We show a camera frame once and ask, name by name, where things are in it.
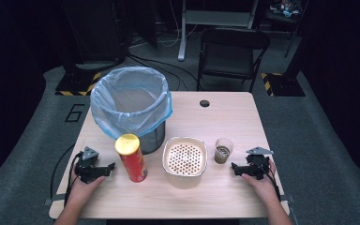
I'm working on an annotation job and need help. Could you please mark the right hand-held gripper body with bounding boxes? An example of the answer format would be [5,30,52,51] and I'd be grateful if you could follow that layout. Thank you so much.
[244,146,275,181]

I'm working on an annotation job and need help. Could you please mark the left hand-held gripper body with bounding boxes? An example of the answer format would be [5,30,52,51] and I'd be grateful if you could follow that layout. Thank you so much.
[74,145,103,185]

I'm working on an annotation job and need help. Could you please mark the clear plastic cup brown dregs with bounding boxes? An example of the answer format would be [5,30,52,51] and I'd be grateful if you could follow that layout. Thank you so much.
[213,137,234,165]

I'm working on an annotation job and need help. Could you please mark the red chip can yellow lid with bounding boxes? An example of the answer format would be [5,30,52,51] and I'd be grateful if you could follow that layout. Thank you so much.
[114,133,149,184]

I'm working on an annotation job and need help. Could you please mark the white strainer basin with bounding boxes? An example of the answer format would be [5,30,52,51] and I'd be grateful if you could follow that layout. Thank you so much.
[161,136,209,189]

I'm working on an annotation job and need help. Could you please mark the black mesh trash can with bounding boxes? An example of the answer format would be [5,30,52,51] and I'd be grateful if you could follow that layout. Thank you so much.
[137,120,167,156]

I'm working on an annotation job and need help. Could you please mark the blue plastic bin liner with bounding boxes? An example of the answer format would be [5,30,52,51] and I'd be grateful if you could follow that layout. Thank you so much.
[89,66,173,141]

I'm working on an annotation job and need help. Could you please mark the person's right hand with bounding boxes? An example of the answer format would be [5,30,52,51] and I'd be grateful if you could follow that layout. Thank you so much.
[241,158,279,204]

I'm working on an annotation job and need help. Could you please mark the person's left hand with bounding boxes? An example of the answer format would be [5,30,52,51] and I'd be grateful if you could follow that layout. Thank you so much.
[69,165,107,208]

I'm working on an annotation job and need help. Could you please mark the black base hazard stripes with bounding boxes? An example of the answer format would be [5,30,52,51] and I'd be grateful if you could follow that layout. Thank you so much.
[54,68,103,98]
[260,71,307,98]

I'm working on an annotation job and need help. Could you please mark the black folding chair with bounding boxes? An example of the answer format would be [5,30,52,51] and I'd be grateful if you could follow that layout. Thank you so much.
[196,26,272,94]

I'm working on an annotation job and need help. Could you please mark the tall black cabinet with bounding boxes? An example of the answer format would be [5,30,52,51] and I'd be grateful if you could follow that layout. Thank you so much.
[58,0,129,68]

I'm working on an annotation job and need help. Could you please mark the black stand pole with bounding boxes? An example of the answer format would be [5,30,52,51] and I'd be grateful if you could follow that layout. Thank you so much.
[283,0,310,59]

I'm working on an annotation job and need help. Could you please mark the shelf with colourful clutter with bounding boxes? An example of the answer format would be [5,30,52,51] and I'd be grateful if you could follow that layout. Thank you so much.
[267,0,305,19]

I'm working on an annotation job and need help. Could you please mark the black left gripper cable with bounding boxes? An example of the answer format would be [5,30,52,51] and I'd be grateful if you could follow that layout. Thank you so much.
[50,143,84,205]

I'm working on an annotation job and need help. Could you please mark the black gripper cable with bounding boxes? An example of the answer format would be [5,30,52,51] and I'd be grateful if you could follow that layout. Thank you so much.
[50,143,84,205]
[255,159,283,203]

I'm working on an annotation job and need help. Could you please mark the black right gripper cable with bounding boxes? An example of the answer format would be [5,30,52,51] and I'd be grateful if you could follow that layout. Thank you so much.
[255,159,283,203]

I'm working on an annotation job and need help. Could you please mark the black floor cables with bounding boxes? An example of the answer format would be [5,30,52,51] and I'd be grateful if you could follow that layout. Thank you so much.
[126,52,202,92]

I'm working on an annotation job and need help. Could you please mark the white floor cables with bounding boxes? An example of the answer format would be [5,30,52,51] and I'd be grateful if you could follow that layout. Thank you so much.
[130,0,199,49]

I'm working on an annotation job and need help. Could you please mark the white desk frame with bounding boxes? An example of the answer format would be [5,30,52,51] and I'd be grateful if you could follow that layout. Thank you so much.
[176,0,261,62]

